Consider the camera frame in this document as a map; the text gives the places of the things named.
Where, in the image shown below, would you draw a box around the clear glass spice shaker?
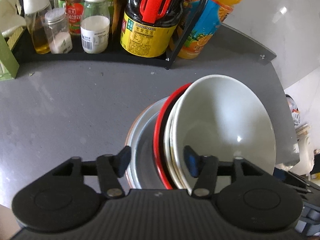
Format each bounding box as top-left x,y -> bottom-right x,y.
44,8 -> 73,54

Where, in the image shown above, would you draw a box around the green cardboard box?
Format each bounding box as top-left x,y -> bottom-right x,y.
0,35 -> 20,81

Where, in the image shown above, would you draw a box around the white plate bakery print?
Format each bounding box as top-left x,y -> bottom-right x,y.
128,98 -> 166,190

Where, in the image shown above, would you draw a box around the white plate orange rim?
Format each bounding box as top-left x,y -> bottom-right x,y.
125,109 -> 146,189

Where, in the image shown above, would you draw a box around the black metal spice rack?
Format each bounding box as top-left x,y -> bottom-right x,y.
12,0 -> 208,69

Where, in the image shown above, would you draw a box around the soy sauce bottle red handle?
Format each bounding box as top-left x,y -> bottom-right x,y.
120,0 -> 183,58

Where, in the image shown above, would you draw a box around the oil bottle white cap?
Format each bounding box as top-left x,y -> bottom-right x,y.
23,0 -> 52,54

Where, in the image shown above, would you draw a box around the white lid seasoning jar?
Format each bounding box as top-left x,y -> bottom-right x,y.
80,0 -> 110,54

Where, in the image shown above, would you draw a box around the orange juice bottle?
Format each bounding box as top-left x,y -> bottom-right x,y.
176,0 -> 242,59

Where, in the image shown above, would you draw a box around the brown bowl with packets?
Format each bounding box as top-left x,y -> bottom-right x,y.
285,94 -> 300,126

